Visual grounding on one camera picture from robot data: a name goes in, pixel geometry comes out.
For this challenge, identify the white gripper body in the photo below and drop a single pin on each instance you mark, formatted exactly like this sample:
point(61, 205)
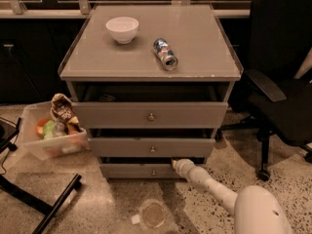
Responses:
point(185, 166)

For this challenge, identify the small dark item in drawer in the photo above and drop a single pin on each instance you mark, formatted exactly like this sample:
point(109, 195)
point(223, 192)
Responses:
point(106, 98)

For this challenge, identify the grey drawer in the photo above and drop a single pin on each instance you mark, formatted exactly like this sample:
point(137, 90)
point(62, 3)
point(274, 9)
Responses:
point(152, 143)
point(155, 106)
point(137, 168)

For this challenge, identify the brown chip bag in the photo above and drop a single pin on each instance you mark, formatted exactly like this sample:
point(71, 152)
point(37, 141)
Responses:
point(61, 109)

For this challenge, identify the green apple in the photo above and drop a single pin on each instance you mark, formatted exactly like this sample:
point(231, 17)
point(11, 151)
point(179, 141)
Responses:
point(48, 130)

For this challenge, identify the grey top drawer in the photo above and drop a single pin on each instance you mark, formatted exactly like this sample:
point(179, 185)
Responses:
point(155, 106)

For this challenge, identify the white ceramic bowl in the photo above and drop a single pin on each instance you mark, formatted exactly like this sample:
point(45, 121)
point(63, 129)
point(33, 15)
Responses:
point(123, 29)

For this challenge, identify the grey drawer cabinet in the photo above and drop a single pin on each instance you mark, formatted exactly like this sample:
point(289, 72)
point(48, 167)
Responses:
point(204, 54)

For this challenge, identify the blue silver soda can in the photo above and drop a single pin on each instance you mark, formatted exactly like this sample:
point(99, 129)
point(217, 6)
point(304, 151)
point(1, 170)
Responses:
point(165, 54)

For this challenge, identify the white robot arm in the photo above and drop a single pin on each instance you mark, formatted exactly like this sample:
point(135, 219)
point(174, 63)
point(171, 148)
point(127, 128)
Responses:
point(247, 208)

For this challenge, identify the grey bottom drawer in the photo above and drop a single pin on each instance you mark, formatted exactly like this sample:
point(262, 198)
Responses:
point(137, 168)

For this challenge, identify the orange fruit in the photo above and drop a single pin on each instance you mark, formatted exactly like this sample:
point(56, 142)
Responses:
point(40, 126)

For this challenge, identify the clear plastic bin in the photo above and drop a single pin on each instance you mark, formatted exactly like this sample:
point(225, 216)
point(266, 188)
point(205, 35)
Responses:
point(47, 148)

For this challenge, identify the grey middle drawer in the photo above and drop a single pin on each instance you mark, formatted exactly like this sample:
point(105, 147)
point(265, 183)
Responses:
point(152, 143)

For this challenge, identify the black office chair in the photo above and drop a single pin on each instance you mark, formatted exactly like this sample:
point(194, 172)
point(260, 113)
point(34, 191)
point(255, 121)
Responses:
point(280, 30)

